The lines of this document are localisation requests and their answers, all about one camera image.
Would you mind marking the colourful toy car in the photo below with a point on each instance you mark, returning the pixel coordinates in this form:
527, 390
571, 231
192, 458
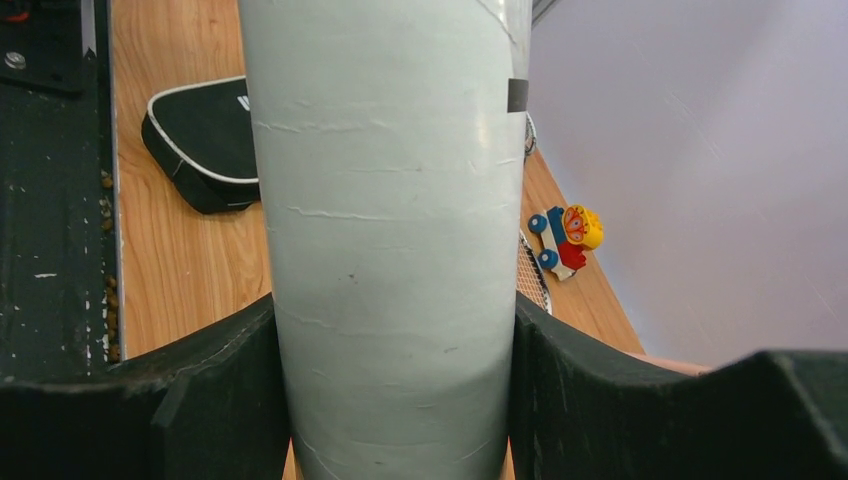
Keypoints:
566, 234

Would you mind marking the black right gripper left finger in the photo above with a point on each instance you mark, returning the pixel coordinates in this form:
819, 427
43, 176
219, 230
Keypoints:
210, 405

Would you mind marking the black racket cover bag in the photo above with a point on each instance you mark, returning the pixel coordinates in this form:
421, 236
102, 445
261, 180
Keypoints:
200, 136

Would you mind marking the white shuttlecock tube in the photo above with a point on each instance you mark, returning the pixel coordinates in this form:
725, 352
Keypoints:
390, 144

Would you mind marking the black table edge strip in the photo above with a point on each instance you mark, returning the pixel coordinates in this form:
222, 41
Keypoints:
59, 261

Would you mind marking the white racket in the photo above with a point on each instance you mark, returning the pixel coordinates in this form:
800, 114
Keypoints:
530, 280
530, 143

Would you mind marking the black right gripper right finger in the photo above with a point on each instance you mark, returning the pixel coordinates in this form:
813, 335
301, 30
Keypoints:
580, 409

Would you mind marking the pink music stand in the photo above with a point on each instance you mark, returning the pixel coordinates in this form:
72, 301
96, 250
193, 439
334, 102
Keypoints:
673, 365

